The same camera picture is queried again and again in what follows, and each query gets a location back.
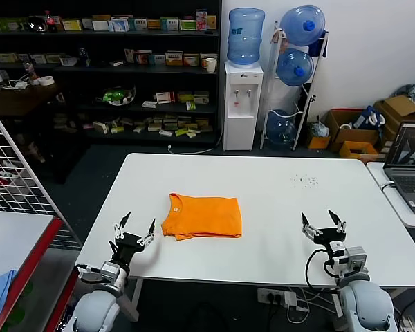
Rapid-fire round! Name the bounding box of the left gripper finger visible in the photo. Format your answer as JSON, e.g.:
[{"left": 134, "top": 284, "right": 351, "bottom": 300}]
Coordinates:
[
  {"left": 138, "top": 217, "right": 158, "bottom": 247},
  {"left": 113, "top": 211, "right": 131, "bottom": 239}
]

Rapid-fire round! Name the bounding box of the blue water jug with label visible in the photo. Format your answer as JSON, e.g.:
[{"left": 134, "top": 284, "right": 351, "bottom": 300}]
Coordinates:
[{"left": 226, "top": 7, "right": 266, "bottom": 67}]

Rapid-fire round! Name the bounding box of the glossy black helmet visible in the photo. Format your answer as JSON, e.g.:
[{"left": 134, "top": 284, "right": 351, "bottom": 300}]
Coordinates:
[{"left": 27, "top": 16, "right": 46, "bottom": 34}]

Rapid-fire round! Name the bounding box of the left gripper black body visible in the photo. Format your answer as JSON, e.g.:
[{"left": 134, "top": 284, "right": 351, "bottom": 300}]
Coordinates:
[{"left": 109, "top": 233, "right": 145, "bottom": 268}]

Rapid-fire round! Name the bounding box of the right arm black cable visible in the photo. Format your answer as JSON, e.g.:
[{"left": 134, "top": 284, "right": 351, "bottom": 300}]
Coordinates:
[{"left": 304, "top": 249, "right": 336, "bottom": 290}]

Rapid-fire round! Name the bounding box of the clear plastic bag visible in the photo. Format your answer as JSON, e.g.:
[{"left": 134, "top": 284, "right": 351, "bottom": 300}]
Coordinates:
[{"left": 307, "top": 120, "right": 330, "bottom": 138}]

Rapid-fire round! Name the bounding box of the white wire grid panel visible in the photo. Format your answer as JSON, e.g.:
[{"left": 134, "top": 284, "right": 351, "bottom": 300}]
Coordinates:
[{"left": 0, "top": 98, "right": 82, "bottom": 250}]

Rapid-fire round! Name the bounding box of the white wire jug rack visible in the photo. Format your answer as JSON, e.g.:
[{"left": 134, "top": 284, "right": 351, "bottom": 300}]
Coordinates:
[{"left": 259, "top": 20, "right": 330, "bottom": 152}]

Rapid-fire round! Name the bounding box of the grey laptop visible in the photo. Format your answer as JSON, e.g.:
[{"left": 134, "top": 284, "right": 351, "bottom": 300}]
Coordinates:
[{"left": 382, "top": 121, "right": 415, "bottom": 215}]

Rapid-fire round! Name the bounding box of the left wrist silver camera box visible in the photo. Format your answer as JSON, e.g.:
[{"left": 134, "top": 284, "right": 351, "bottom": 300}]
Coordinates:
[{"left": 102, "top": 261, "right": 125, "bottom": 282}]

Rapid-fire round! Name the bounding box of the tall red white box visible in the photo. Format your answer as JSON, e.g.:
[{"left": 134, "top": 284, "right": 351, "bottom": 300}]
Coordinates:
[{"left": 195, "top": 9, "right": 208, "bottom": 32}]

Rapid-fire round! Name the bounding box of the red white medicine box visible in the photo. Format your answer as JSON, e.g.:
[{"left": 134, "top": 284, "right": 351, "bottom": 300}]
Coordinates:
[{"left": 154, "top": 91, "right": 176, "bottom": 104}]

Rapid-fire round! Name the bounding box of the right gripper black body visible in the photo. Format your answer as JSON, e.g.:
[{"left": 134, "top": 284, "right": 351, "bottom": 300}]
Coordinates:
[{"left": 313, "top": 227, "right": 347, "bottom": 248}]

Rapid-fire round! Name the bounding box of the white cart with red frame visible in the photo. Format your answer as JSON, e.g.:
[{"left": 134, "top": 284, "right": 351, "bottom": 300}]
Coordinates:
[{"left": 0, "top": 210, "right": 81, "bottom": 332}]

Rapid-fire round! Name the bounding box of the blue white medicine box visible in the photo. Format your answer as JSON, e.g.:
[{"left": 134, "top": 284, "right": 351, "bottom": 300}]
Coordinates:
[{"left": 110, "top": 17, "right": 131, "bottom": 33}]

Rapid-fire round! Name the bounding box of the open brown cardboard box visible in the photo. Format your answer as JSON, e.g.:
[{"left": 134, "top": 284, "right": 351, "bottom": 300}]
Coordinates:
[{"left": 373, "top": 95, "right": 415, "bottom": 139}]

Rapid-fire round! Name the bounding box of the orange t-shirt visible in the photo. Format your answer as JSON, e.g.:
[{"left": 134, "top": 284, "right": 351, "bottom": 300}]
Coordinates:
[{"left": 160, "top": 192, "right": 243, "bottom": 242}]

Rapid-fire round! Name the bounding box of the white floor cable with plug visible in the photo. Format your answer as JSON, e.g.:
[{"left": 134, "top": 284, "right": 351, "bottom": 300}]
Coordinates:
[{"left": 167, "top": 131, "right": 225, "bottom": 156}]

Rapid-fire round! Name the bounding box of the black shelving unit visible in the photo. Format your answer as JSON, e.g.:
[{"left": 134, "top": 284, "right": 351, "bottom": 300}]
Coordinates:
[{"left": 0, "top": 0, "right": 223, "bottom": 147}]

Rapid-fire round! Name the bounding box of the small yellow cardboard box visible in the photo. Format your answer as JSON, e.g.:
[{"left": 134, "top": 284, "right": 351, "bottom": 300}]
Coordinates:
[{"left": 306, "top": 133, "right": 332, "bottom": 150}]

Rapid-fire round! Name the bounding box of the dark blue cloth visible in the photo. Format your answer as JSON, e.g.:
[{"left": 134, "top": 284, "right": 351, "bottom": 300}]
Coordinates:
[{"left": 309, "top": 30, "right": 329, "bottom": 58}]

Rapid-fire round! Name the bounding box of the bowl of green fruit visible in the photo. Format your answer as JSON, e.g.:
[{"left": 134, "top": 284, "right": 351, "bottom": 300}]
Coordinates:
[{"left": 95, "top": 85, "right": 137, "bottom": 107}]

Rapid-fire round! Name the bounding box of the white water dispenser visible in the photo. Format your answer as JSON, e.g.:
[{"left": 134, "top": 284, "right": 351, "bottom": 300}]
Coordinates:
[{"left": 223, "top": 60, "right": 265, "bottom": 152}]

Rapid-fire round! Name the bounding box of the flat yellow cardboard box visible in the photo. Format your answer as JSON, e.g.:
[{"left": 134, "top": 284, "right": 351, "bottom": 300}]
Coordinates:
[{"left": 339, "top": 140, "right": 378, "bottom": 160}]

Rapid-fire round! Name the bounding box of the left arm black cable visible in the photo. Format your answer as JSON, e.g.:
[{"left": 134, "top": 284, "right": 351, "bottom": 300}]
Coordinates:
[{"left": 75, "top": 263, "right": 104, "bottom": 284}]

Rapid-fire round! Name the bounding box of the red dark medicine box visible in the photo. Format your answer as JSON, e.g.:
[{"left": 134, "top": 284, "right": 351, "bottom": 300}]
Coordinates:
[{"left": 133, "top": 50, "right": 153, "bottom": 66}]

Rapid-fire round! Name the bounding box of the black folded tripod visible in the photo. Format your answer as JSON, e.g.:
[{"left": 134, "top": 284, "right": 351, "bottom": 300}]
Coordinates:
[{"left": 299, "top": 82, "right": 315, "bottom": 122}]

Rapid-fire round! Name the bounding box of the cola bottle red cap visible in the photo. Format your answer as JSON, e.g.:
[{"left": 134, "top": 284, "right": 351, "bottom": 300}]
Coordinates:
[{"left": 43, "top": 10, "right": 59, "bottom": 34}]

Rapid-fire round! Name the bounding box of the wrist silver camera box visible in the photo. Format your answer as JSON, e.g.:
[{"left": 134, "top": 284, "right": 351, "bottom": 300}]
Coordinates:
[
  {"left": 344, "top": 246, "right": 367, "bottom": 273},
  {"left": 102, "top": 261, "right": 125, "bottom": 282}
]

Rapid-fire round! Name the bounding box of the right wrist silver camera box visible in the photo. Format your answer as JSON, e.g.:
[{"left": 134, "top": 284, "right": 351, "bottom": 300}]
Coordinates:
[{"left": 344, "top": 246, "right": 367, "bottom": 273}]

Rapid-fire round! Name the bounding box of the blue plastic bottle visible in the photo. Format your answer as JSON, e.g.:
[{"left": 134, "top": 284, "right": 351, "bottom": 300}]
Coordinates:
[{"left": 77, "top": 44, "right": 91, "bottom": 68}]

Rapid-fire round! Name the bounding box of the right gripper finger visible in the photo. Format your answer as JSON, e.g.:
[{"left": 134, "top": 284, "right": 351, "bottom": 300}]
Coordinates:
[
  {"left": 300, "top": 212, "right": 323, "bottom": 239},
  {"left": 328, "top": 209, "right": 347, "bottom": 234}
]

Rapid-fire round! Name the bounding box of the blue white bag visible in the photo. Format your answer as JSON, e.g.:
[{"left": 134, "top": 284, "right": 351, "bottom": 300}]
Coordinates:
[{"left": 351, "top": 105, "right": 387, "bottom": 131}]

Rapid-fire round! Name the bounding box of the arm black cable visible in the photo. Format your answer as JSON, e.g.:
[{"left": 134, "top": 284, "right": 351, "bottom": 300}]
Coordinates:
[
  {"left": 75, "top": 263, "right": 104, "bottom": 284},
  {"left": 304, "top": 249, "right": 336, "bottom": 290}
]

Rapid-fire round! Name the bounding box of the dark wooden desk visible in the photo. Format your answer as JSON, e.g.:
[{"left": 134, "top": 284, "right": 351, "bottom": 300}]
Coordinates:
[{"left": 0, "top": 80, "right": 77, "bottom": 184}]

